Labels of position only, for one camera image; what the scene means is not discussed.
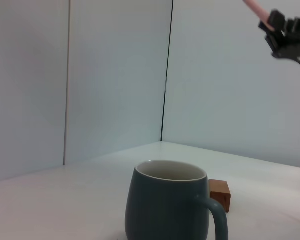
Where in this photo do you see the pink handled metal spoon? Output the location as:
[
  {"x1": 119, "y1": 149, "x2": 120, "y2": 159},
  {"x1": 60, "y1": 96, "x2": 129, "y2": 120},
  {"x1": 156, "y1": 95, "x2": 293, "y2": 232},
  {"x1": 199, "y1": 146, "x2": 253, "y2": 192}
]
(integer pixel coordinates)
[{"x1": 243, "y1": 0, "x2": 275, "y2": 29}]

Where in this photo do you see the grey ceramic mug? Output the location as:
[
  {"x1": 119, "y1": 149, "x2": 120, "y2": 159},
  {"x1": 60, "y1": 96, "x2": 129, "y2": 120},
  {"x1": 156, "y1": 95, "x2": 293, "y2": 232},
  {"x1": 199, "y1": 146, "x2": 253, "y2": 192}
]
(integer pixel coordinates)
[{"x1": 124, "y1": 159, "x2": 229, "y2": 240}]

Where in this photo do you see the tall wooden block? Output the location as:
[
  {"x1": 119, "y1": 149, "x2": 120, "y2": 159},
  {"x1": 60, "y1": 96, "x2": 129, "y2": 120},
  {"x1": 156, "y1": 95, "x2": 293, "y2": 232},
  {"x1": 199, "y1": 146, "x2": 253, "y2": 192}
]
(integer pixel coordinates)
[{"x1": 208, "y1": 178, "x2": 232, "y2": 214}]

